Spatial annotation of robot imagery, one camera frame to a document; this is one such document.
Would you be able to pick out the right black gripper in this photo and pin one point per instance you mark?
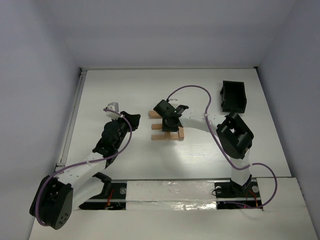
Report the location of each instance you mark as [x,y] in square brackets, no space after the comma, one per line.
[170,122]

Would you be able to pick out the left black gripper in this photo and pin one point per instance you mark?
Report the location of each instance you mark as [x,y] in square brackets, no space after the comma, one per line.
[127,121]

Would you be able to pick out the wooden block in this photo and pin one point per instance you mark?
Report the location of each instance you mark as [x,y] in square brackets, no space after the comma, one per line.
[157,126]
[167,135]
[153,115]
[158,137]
[174,136]
[181,134]

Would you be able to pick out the black plastic bin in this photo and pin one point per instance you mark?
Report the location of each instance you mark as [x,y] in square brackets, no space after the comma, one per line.
[233,97]

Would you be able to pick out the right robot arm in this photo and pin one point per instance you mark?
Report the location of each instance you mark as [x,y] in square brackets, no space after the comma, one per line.
[230,132]

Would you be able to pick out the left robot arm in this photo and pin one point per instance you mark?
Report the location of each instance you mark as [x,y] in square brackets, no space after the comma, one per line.
[53,202]

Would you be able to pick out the silver tape strip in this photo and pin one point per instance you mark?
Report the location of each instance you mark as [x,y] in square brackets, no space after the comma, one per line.
[181,195]

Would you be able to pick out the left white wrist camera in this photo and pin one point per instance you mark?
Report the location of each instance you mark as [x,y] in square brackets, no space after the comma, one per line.
[112,110]

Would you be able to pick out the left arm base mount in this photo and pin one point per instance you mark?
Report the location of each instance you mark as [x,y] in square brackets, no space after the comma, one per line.
[111,198]

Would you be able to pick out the aluminium side rail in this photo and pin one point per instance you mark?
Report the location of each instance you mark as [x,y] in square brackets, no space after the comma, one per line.
[66,142]

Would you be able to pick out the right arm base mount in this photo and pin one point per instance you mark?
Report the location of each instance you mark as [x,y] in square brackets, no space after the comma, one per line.
[227,199]

